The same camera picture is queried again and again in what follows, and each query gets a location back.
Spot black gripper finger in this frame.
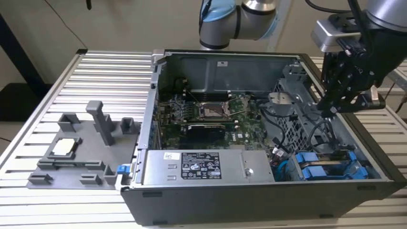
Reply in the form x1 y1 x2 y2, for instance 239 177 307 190
316 71 340 118
336 92 359 115

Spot black disk wire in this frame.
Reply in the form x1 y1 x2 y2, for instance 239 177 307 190
305 114 343 155

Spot hard disk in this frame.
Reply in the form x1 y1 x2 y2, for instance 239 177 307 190
293 150 369 181

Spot grey metal disk bay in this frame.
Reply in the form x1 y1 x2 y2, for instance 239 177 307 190
259 63 372 182

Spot open socket cover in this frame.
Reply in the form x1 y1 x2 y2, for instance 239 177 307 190
227 93 253 114

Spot green motherboard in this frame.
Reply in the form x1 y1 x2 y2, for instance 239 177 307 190
157 92 273 151

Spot CPU socket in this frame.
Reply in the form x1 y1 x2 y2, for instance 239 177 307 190
196 102 231 119

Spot black RAM sticks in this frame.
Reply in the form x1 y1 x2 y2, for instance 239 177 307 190
183 89 233 102

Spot black graphics card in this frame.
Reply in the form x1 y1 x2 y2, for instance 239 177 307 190
180 123 236 145

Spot silver power supply unit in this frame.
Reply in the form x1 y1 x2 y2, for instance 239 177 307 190
141 149 276 186

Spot black open PC case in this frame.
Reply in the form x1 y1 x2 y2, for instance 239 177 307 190
120 49 407 227

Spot blue case latch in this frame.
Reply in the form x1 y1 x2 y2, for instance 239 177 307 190
116 164 132 177

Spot grey parts rack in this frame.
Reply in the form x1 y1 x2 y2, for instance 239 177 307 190
26 100 143 190

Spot silver CPU chip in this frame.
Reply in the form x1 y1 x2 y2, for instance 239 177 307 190
52 138 79 155

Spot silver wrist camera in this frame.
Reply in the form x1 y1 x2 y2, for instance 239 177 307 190
311 18 365 52

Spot black motherboard cable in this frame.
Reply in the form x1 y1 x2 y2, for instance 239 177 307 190
257 101 288 150

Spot blue data wire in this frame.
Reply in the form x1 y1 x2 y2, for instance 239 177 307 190
273 156 291 181

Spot thin black wall cable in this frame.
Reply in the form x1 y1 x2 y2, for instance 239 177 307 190
42 0 88 51

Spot dark furniture frame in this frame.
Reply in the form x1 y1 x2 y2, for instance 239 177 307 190
0 13 53 122

